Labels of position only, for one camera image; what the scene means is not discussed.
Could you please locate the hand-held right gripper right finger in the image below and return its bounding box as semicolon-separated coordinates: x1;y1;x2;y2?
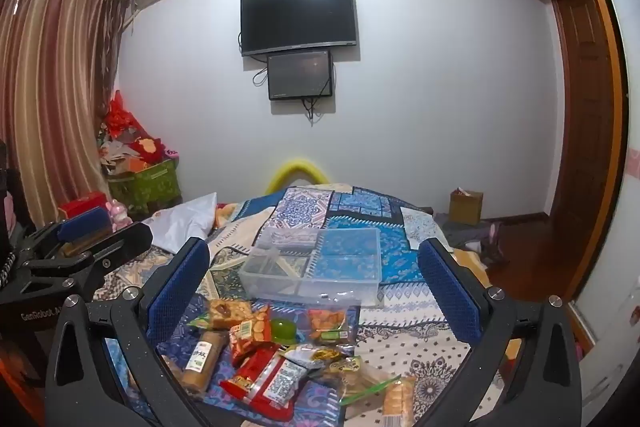
417;237;583;427

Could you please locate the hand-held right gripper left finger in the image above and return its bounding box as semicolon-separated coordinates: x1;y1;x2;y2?
45;237;211;427

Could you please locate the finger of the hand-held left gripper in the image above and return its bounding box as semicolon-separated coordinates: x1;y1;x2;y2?
22;207;116;260
15;221;154;294

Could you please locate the orange-red crisp packet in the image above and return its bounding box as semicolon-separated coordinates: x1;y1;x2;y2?
229;307;273;365

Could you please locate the clear plastic container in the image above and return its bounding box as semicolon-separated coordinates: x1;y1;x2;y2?
237;227;383;306

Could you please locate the red packet with white label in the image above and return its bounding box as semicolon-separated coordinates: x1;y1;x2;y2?
220;347;311;422

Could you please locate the clear packet of orange snacks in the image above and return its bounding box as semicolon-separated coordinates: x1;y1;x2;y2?
305;304;362;343

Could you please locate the red box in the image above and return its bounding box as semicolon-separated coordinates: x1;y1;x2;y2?
58;192;108;220

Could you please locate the pink plush toy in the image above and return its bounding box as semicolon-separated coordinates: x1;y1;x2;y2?
105;201;132;230

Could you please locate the brown nut brittle packet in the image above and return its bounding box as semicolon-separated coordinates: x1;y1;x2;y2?
207;298;266;330

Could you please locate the dark cloth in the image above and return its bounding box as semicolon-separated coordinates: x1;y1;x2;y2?
434;209;506;265

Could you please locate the green storage box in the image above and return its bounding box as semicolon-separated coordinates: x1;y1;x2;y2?
106;158;182;214

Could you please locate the white pillow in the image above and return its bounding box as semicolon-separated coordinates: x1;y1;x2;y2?
142;193;218;254

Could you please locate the tan biscuit roll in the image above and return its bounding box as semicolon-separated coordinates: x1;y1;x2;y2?
181;329;227;394

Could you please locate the small cardboard box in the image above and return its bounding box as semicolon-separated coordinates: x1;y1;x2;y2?
448;188;484;225

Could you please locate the orange printed cloth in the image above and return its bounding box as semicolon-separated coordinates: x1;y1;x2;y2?
216;203;241;228

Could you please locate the green jelly cup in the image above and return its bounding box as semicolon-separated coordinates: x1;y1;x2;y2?
267;318;299;345

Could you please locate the clear packet of biscuits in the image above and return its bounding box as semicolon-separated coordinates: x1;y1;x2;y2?
382;374;417;427

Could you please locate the blue patterned blanket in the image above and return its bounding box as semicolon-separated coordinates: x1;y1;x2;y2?
92;184;526;427

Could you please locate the clear green-zip bag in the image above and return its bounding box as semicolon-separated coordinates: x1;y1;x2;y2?
320;362;403;408

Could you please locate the striped brown curtain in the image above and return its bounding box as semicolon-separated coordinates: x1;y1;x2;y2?
0;0;131;228

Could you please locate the small yellow snack packet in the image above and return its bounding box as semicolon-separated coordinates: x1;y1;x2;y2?
285;344;343;370

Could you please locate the white wardrobe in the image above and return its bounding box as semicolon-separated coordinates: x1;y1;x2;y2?
570;0;640;358

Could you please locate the brown wooden door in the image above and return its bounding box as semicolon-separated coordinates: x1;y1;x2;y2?
547;0;621;303

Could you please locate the yellow foam ring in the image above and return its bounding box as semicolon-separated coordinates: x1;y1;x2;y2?
265;158;328;195

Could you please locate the black hanging monitor cable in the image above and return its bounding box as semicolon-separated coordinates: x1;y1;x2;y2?
302;97;322;125

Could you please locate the small black wall monitor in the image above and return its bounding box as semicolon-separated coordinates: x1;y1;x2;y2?
267;50;334;101

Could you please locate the large black wall television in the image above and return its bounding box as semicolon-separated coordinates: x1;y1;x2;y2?
240;0;358;58

